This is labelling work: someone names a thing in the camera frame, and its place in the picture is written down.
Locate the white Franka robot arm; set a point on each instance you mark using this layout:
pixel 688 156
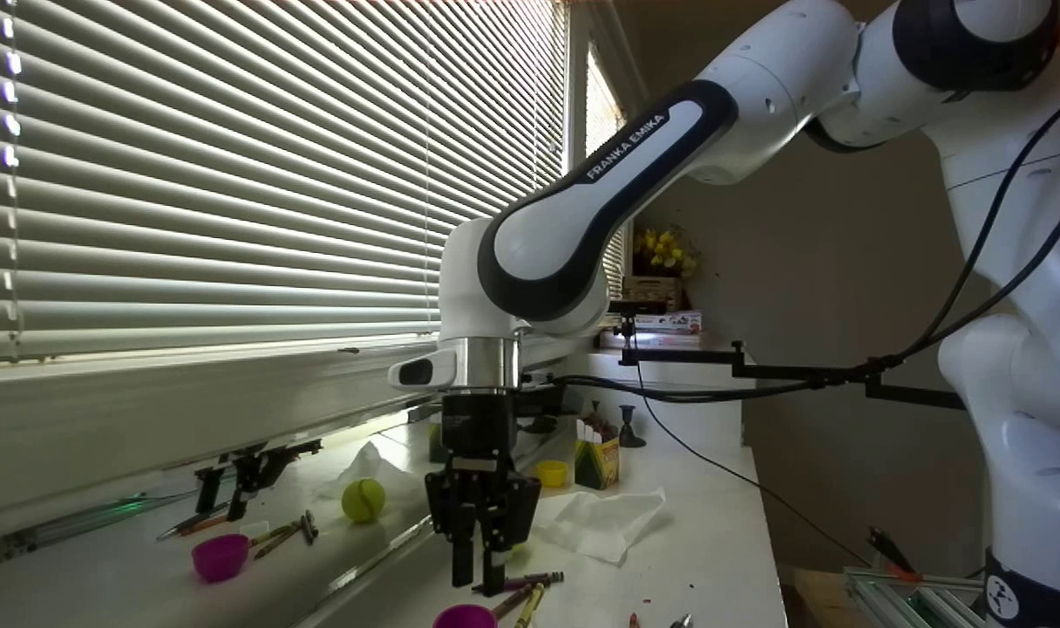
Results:
pixel 602 198

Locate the dark purple crayon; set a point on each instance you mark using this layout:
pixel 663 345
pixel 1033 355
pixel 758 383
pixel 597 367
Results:
pixel 539 577

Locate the red-brown crayon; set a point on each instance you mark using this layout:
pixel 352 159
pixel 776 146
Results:
pixel 509 601

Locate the black camera mount rod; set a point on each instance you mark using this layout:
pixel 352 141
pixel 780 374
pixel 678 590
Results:
pixel 811 374

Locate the yellow-green crayon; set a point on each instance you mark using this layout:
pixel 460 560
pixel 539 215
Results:
pixel 530 604

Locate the pink bowl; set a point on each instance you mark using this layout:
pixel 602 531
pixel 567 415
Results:
pixel 465 616

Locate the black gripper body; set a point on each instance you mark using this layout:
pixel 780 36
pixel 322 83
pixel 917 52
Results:
pixel 477 434

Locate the red and black pen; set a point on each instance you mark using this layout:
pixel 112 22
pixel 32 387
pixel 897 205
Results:
pixel 890 548

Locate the green and white box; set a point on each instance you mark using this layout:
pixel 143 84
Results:
pixel 906 595

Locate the brown planter box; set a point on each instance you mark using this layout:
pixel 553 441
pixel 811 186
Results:
pixel 658 290

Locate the narrow white window blinds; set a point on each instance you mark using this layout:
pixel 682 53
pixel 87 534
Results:
pixel 602 110

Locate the large white window blinds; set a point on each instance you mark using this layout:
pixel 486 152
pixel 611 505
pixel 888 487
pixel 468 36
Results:
pixel 203 176

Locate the black candlestick stand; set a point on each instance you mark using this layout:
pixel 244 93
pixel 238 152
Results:
pixel 630 426

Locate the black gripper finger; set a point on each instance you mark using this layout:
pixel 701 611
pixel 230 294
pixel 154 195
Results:
pixel 502 519
pixel 460 525

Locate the small yellow cup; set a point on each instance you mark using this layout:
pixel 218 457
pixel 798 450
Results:
pixel 553 474

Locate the yellow flowers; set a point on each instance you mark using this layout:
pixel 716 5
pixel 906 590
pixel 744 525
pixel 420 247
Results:
pixel 663 248

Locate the white crumpled cloth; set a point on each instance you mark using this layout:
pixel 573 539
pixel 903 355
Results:
pixel 611 525

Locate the small white box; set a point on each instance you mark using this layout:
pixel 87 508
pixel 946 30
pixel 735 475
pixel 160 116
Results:
pixel 670 324

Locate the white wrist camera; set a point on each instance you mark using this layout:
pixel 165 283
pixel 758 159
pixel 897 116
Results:
pixel 420 373

